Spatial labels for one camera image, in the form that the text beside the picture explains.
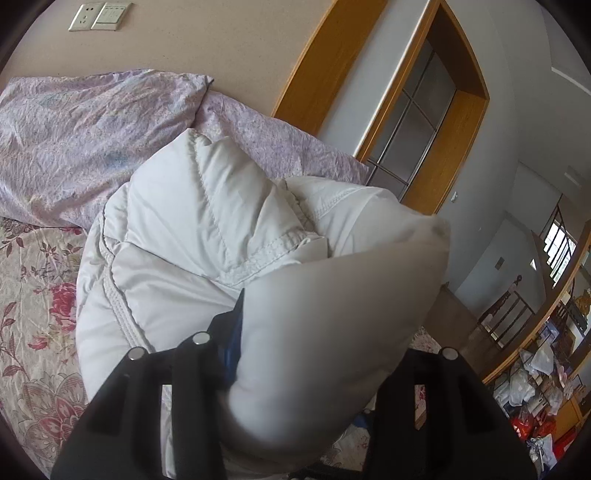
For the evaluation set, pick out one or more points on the wooden wall panel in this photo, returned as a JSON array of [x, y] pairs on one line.
[[328, 64]]

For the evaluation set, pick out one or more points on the frosted glass door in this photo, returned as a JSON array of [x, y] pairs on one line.
[[415, 120]]

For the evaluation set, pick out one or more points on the window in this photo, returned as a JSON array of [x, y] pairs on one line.
[[556, 244]]

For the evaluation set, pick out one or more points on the white wall socket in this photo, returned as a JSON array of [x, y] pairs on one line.
[[84, 17]]

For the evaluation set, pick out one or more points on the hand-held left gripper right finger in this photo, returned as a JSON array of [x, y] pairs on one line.
[[395, 392]]

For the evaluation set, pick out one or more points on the purple floral quilt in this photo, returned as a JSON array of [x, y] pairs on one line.
[[69, 138]]

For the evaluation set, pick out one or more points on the white wall switch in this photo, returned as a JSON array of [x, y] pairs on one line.
[[112, 16]]

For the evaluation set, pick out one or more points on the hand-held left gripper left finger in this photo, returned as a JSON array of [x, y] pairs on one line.
[[233, 341]]

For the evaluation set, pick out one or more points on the wooden framed glass door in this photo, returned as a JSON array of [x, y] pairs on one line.
[[455, 147]]

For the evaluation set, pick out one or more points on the red floral bed sheet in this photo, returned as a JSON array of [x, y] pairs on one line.
[[32, 323]]

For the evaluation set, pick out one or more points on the white puffer jacket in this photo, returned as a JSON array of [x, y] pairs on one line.
[[300, 323]]

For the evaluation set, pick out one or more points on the dark stair railing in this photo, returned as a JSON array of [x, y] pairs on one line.
[[505, 314]]

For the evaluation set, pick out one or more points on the wooden counter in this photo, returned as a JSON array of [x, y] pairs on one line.
[[545, 318]]

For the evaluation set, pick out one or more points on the pile of plastic bags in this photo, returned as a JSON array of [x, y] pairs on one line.
[[538, 387]]

